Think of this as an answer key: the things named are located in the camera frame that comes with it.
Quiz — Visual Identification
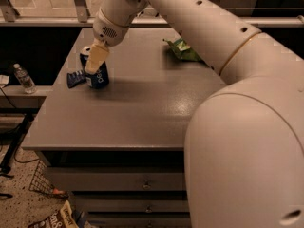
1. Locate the wire basket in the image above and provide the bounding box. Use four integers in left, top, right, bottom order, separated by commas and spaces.
29, 161, 68, 199

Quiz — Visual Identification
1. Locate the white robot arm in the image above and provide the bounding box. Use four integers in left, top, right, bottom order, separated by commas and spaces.
88, 0, 304, 228

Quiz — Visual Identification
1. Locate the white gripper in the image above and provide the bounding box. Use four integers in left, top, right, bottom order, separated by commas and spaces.
85, 8, 130, 75

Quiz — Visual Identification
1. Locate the brown snack bag on floor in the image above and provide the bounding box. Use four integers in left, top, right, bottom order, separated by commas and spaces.
28, 200, 79, 228

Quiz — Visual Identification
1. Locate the blue pepsi can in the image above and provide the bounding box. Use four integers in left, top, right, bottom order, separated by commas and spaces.
80, 46, 109, 89

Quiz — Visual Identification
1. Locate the green chip bag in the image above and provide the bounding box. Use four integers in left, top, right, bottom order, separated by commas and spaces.
164, 38, 202, 62

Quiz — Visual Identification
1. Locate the grey drawer cabinet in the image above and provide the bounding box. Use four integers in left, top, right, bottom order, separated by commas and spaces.
22, 28, 224, 228

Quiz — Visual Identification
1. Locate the blue rxbar blueberry bar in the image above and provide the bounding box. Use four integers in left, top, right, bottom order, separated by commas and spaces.
66, 70, 86, 88

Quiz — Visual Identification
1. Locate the grey metal railing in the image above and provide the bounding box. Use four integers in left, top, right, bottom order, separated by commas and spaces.
0, 0, 304, 28

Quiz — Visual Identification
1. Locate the clear plastic water bottle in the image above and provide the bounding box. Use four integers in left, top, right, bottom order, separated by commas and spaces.
13, 64, 36, 94

